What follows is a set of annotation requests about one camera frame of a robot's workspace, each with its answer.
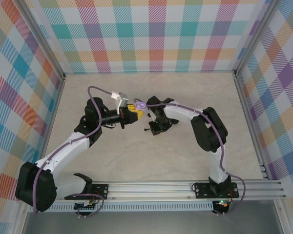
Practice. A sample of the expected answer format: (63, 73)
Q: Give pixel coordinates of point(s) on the purple earbud charging case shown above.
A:
(140, 106)

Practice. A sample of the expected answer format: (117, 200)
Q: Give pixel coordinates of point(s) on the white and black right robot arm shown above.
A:
(205, 131)

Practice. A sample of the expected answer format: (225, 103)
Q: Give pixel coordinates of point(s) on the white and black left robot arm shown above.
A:
(63, 151)

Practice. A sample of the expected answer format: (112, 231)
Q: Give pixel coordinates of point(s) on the small electronics board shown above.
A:
(223, 204)
(86, 206)

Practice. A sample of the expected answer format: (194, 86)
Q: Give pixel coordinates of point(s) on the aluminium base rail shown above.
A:
(149, 190)

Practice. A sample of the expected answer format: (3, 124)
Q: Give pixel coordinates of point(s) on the aluminium table side rail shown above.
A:
(57, 97)
(252, 122)

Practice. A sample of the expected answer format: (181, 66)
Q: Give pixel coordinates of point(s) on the aluminium frame post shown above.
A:
(46, 40)
(255, 36)

